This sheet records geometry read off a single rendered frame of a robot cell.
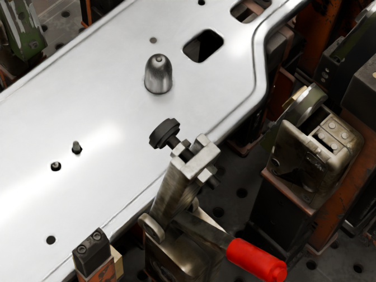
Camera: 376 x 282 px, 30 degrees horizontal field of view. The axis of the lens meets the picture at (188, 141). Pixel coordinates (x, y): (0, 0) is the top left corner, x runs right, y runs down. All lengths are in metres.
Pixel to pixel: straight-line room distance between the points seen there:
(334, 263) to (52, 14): 0.64
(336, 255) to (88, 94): 0.47
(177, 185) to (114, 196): 0.21
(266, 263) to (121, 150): 0.26
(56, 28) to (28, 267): 0.61
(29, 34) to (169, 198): 0.34
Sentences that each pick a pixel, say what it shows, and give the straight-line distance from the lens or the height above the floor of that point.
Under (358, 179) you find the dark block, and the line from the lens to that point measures 0.85.
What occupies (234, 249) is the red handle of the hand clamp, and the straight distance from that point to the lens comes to 0.60.
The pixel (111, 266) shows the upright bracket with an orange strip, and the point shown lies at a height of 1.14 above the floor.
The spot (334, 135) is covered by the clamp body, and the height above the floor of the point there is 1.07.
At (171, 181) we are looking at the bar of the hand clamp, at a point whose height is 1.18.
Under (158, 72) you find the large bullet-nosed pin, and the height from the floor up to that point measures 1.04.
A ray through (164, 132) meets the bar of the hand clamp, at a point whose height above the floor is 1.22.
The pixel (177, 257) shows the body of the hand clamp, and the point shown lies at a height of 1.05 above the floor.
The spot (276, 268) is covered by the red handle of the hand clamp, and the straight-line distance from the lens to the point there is 0.58.
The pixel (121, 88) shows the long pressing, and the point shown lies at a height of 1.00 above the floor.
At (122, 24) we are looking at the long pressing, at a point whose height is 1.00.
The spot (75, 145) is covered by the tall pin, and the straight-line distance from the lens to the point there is 0.77.
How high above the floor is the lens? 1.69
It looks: 62 degrees down
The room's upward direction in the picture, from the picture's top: 6 degrees clockwise
